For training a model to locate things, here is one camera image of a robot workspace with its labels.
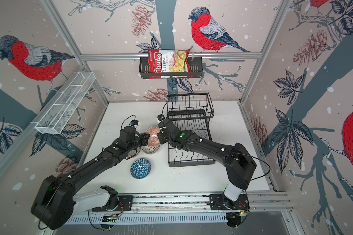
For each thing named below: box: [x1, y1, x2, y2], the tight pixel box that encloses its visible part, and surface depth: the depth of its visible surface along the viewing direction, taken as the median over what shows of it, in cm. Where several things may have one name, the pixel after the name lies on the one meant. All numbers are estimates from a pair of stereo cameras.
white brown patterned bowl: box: [141, 143, 161, 155], surface depth 92 cm
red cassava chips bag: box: [148, 48, 194, 79], surface depth 89 cm
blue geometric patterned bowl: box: [130, 158, 152, 180], surface depth 85 cm
